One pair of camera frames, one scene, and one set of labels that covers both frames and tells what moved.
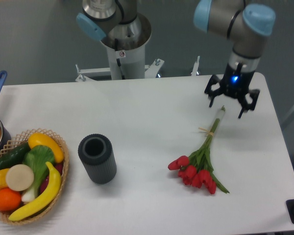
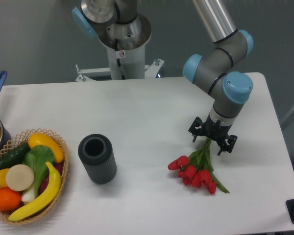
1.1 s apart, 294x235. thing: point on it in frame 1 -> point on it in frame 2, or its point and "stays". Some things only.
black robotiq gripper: (235, 83) -> (214, 130)
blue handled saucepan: (0, 141) stays
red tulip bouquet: (197, 171) stays
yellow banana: (49, 198) stays
